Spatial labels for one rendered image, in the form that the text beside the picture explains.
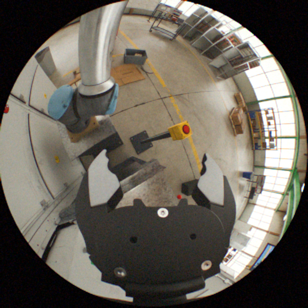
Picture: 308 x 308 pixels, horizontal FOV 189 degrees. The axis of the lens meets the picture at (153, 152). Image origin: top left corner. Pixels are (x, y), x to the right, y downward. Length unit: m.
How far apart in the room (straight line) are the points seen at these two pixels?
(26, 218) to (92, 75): 0.57
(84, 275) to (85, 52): 0.58
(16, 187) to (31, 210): 0.12
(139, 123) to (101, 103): 1.08
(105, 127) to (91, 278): 0.68
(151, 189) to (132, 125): 1.00
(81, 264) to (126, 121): 1.39
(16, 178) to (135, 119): 1.37
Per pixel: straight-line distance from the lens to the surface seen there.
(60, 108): 0.33
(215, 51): 6.08
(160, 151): 1.40
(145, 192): 0.48
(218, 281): 1.01
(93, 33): 0.23
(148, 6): 6.22
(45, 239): 0.60
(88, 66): 0.25
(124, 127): 1.30
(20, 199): 0.57
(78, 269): 0.42
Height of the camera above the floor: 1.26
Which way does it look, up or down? 69 degrees down
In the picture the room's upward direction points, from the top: 94 degrees clockwise
